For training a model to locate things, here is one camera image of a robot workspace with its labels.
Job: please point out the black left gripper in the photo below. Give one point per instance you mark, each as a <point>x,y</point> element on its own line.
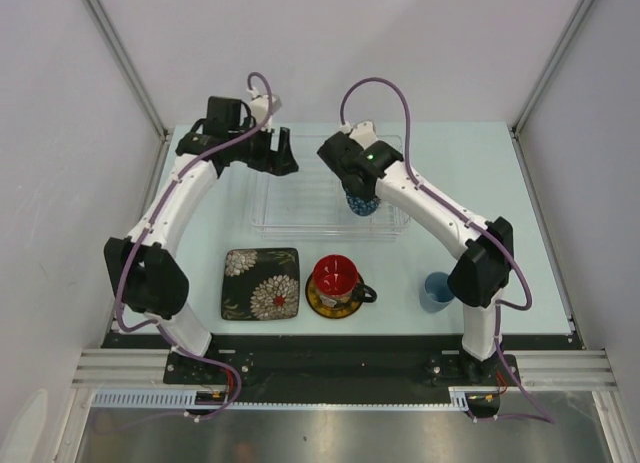
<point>276,163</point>

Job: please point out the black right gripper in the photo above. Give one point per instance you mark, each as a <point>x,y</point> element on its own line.
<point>367,196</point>

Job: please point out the blue patterned bowl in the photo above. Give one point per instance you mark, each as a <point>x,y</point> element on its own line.
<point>362,207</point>

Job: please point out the clear wire dish rack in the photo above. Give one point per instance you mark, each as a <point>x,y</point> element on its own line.
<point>311,203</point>

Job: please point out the black floral square plate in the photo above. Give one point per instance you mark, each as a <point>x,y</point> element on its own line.
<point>261,284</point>

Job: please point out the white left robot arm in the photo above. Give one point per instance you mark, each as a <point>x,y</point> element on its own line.
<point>149,286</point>

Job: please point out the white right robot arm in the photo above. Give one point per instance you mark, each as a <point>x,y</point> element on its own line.
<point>482,249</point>

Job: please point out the red black mug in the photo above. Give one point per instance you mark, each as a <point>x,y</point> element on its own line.
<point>338,283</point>

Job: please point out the black gold saucer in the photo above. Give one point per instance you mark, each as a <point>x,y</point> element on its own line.
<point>340,311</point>

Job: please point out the light blue cup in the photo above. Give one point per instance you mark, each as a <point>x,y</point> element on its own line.
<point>435,293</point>

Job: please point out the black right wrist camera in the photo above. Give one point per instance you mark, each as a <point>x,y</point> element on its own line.
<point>337,150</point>

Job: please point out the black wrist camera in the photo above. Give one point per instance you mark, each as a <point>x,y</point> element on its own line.
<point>223,115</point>
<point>337,150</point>

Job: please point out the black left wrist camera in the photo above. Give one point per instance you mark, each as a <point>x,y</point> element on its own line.
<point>223,115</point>

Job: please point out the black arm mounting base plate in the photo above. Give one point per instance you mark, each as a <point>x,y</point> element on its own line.
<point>435,369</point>

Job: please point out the white slotted cable duct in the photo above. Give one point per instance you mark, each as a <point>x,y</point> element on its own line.
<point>204,401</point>

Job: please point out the aluminium frame rail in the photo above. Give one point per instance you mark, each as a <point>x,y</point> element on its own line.
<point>539,370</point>

